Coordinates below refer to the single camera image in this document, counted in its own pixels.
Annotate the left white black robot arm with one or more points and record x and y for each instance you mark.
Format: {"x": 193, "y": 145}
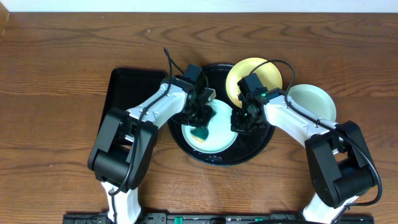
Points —
{"x": 123, "y": 148}

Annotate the green yellow sponge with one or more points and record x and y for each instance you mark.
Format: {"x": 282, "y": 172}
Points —
{"x": 199, "y": 134}

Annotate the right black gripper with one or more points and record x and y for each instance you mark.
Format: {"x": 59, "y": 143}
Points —
{"x": 236, "y": 125}

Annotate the yellow plate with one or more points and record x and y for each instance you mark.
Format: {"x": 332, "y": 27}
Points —
{"x": 268, "y": 74}

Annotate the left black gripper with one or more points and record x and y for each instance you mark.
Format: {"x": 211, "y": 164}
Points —
{"x": 211, "y": 112}

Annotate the light green plate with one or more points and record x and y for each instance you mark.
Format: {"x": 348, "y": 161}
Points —
{"x": 315, "y": 100}
{"x": 220, "y": 136}

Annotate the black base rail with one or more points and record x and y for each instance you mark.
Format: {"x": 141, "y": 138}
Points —
{"x": 163, "y": 218}

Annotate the black round tray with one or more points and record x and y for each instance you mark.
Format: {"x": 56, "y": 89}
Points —
{"x": 244, "y": 148}

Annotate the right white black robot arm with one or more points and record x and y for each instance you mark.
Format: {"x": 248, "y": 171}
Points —
{"x": 340, "y": 165}

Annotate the black rectangular tray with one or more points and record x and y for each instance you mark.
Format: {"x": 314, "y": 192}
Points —
{"x": 128, "y": 87}

